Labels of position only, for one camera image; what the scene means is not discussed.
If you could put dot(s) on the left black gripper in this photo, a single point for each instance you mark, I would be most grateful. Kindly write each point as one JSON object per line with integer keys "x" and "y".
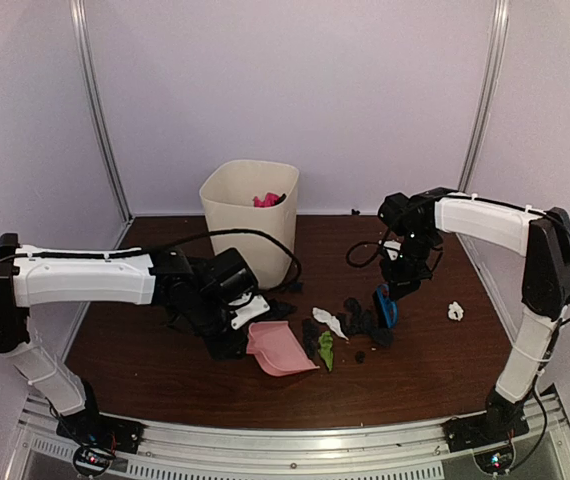
{"x": 223, "y": 350}

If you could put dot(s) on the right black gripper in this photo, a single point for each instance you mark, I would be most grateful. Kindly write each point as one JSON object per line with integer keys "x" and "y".
{"x": 402, "y": 285}

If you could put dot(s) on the blue hand brush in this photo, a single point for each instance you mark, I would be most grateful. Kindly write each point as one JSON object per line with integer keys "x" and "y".
{"x": 386, "y": 308}

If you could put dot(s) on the pink plastic dustpan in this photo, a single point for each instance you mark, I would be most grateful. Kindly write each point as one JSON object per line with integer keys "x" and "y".
{"x": 277, "y": 350}

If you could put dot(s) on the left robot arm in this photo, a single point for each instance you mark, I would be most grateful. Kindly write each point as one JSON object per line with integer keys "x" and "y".
{"x": 216, "y": 297}

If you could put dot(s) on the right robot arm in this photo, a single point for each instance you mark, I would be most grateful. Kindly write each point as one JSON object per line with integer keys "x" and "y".
{"x": 523, "y": 257}

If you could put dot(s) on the white paper scrap right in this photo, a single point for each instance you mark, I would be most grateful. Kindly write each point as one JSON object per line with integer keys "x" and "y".
{"x": 455, "y": 312}

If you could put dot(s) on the white paper scrap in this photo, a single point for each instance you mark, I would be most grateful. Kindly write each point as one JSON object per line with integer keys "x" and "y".
{"x": 324, "y": 317}
{"x": 455, "y": 312}

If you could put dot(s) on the black paper scrap left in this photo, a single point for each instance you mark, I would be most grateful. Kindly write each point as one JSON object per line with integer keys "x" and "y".
{"x": 279, "y": 310}

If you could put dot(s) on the black paper scrap front-left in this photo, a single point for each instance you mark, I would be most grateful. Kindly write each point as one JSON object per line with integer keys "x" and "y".
{"x": 356, "y": 321}

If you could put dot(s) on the white paper scrap front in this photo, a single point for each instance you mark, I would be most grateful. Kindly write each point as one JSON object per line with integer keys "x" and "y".
{"x": 324, "y": 317}

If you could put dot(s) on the small black paper scrap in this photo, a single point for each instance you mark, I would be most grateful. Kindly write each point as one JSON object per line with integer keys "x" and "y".
{"x": 360, "y": 357}

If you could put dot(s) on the black paper scrap front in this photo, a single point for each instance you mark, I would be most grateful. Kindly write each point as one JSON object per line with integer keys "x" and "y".
{"x": 310, "y": 336}

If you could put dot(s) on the green paper scrap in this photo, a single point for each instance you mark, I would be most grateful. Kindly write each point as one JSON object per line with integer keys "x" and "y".
{"x": 325, "y": 350}

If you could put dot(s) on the cream plastic waste bin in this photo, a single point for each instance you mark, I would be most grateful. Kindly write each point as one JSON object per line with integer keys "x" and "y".
{"x": 227, "y": 199}

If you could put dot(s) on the pink paper scrap left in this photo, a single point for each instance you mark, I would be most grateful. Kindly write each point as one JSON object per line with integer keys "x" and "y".
{"x": 269, "y": 200}

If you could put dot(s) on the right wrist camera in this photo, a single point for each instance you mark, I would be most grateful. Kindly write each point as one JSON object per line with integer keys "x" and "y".
{"x": 392, "y": 248}

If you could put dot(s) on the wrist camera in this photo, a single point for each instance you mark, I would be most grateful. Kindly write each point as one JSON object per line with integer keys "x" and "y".
{"x": 247, "y": 307}
{"x": 392, "y": 248}

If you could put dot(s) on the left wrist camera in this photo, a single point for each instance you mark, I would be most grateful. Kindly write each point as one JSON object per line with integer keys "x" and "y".
{"x": 247, "y": 307}

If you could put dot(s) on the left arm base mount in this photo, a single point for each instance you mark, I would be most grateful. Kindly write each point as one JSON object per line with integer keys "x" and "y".
{"x": 94, "y": 429}

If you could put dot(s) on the aluminium front rail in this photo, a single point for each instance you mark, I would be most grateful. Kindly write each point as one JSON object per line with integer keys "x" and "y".
{"x": 415, "y": 450}

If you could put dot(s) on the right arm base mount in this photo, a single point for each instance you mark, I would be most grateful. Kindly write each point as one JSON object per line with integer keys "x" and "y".
{"x": 485, "y": 430}

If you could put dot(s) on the right frame post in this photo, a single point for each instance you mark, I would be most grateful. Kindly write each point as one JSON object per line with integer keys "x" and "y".
{"x": 498, "y": 33}

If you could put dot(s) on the frame post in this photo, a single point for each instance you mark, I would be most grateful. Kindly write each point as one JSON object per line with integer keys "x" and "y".
{"x": 81, "y": 32}
{"x": 498, "y": 33}

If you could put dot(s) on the left frame post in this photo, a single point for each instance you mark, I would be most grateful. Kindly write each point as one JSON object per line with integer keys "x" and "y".
{"x": 81, "y": 32}

